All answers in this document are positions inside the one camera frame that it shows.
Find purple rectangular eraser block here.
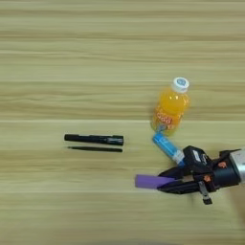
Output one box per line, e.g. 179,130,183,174
134,173,176,189

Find blue glue stick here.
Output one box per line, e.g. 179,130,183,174
151,132,187,167

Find black marker pen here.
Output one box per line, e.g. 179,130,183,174
63,133,124,146

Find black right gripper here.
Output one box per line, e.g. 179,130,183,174
156,148,242,206

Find orange juice bottle white cap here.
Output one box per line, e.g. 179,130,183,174
150,77,191,138

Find thin black stick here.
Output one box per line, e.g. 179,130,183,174
67,145,123,153

